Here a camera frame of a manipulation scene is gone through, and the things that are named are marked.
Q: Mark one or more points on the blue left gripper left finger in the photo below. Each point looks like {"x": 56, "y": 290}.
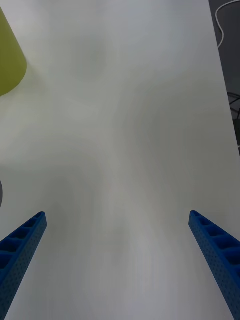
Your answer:
{"x": 23, "y": 250}

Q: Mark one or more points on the yellow-green plastic waste bin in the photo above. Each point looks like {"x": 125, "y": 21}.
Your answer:
{"x": 10, "y": 57}

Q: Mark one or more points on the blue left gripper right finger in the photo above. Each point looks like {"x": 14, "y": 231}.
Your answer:
{"x": 220, "y": 252}

